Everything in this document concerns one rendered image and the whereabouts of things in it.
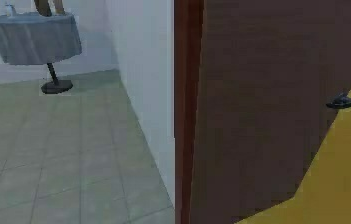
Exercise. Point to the round table with grey cloth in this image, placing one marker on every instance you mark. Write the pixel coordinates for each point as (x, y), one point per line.
(33, 40)

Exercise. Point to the brown object on table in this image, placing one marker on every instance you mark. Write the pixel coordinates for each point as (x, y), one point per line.
(44, 6)

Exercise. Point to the small clear bottle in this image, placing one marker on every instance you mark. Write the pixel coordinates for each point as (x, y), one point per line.
(9, 9)

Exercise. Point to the brown room door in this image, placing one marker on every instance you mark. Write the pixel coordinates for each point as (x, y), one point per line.
(266, 100)

